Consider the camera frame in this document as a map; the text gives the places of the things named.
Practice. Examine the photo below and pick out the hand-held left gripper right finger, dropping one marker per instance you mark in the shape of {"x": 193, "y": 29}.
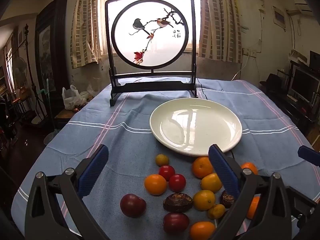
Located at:
{"x": 223, "y": 170}

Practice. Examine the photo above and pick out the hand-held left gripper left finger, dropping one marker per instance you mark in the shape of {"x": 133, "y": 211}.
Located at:
{"x": 92, "y": 170}

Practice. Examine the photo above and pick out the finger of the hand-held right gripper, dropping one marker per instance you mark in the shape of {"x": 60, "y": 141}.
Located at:
{"x": 308, "y": 153}
{"x": 303, "y": 208}

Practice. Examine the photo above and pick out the yellow-orange citrus fruit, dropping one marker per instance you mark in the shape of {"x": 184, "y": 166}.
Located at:
{"x": 203, "y": 200}
{"x": 211, "y": 182}

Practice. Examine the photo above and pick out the brown water chestnut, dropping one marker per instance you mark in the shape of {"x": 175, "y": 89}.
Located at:
{"x": 227, "y": 199}
{"x": 178, "y": 202}

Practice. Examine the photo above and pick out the small yellow kumquat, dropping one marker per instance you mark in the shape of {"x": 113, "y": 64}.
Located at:
{"x": 216, "y": 211}
{"x": 162, "y": 159}

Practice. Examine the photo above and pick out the orange tangerine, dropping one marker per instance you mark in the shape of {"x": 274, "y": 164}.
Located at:
{"x": 202, "y": 230}
{"x": 252, "y": 207}
{"x": 155, "y": 184}

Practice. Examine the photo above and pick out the white ceramic plate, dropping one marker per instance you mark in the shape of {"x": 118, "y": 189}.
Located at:
{"x": 197, "y": 127}

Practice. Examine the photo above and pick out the dark red tomato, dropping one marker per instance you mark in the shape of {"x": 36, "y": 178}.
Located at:
{"x": 175, "y": 222}
{"x": 132, "y": 205}

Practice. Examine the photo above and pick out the large orange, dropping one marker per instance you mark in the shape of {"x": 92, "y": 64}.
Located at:
{"x": 201, "y": 167}

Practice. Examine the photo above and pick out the black low cabinet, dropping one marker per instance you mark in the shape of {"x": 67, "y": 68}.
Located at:
{"x": 295, "y": 112}

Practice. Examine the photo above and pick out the blue striped tablecloth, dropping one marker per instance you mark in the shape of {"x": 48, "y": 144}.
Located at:
{"x": 125, "y": 135}

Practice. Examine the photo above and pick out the red cherry tomato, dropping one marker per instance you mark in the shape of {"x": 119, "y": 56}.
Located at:
{"x": 166, "y": 172}
{"x": 177, "y": 182}

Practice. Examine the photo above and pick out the small wooden side table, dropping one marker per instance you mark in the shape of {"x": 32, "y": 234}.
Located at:
{"x": 62, "y": 118}

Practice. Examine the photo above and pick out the dark monitor screen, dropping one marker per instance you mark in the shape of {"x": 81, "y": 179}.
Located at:
{"x": 305, "y": 82}

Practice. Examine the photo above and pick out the white plastic bag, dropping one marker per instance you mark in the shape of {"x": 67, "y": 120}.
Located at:
{"x": 72, "y": 98}

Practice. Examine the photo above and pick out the black hat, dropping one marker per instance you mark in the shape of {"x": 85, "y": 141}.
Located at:
{"x": 273, "y": 80}

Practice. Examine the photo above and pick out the standing fan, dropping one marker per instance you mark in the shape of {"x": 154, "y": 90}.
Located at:
{"x": 20, "y": 68}

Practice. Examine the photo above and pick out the checked beige curtain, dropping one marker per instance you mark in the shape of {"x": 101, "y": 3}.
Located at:
{"x": 220, "y": 30}
{"x": 85, "y": 30}

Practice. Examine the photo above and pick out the black-framed bird painting screen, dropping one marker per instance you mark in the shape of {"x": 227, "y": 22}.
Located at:
{"x": 150, "y": 30}

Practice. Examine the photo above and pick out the white air conditioner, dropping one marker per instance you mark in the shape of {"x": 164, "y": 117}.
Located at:
{"x": 300, "y": 1}

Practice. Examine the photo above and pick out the white wall outlet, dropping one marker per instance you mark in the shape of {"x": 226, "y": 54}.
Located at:
{"x": 250, "y": 53}

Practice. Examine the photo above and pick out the dark framed wall picture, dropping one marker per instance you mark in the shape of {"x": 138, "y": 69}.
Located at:
{"x": 50, "y": 42}

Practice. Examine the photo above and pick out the small framed wall panel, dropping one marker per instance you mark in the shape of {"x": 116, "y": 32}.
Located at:
{"x": 278, "y": 16}

